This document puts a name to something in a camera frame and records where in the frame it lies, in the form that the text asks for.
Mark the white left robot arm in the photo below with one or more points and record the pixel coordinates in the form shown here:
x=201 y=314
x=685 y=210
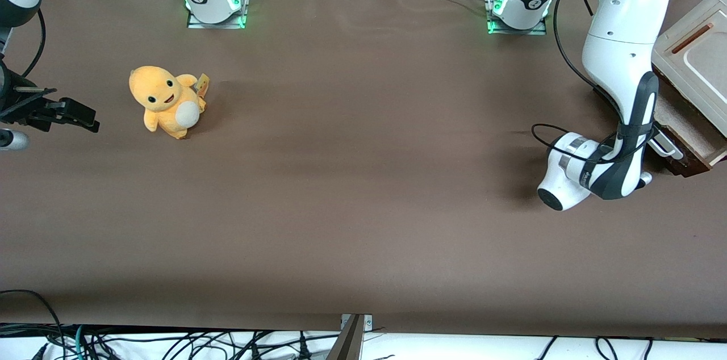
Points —
x=616 y=42

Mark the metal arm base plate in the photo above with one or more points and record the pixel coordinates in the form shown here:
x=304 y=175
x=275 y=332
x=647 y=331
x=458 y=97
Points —
x=216 y=24
x=517 y=30

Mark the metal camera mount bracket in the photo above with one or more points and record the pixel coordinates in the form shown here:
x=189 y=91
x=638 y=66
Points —
x=352 y=343

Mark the orange plush dinosaur toy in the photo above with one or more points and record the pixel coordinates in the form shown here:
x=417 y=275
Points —
x=164 y=99

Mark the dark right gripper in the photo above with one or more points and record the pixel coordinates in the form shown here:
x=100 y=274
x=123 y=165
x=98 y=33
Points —
x=12 y=105

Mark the beige wooden drawer cabinet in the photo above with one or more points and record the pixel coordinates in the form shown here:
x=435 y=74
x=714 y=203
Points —
x=701 y=65

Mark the brown table cover mat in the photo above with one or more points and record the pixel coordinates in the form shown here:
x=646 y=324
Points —
x=363 y=178

